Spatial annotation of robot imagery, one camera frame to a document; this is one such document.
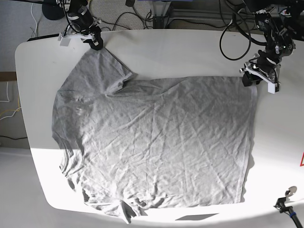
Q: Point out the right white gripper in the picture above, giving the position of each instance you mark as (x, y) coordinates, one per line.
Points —
(91, 36)

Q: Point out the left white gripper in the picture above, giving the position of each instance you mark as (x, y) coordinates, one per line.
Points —
(260, 68)

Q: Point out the grey T-shirt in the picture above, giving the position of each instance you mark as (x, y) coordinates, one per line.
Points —
(131, 145)

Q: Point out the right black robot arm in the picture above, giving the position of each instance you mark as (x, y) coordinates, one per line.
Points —
(80, 24)

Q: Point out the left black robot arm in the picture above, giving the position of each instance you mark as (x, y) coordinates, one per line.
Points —
(270, 18)

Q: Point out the black round stand base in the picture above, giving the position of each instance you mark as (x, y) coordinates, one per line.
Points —
(54, 9)

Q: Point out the red triangle warning sticker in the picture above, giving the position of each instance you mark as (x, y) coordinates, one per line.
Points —
(302, 161)

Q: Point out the silver round table grommet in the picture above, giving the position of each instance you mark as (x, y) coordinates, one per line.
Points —
(291, 191)

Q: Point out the aluminium frame post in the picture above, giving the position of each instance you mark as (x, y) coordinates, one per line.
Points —
(159, 10)

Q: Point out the black camera clamp mount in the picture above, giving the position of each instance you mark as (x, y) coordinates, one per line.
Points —
(282, 208)

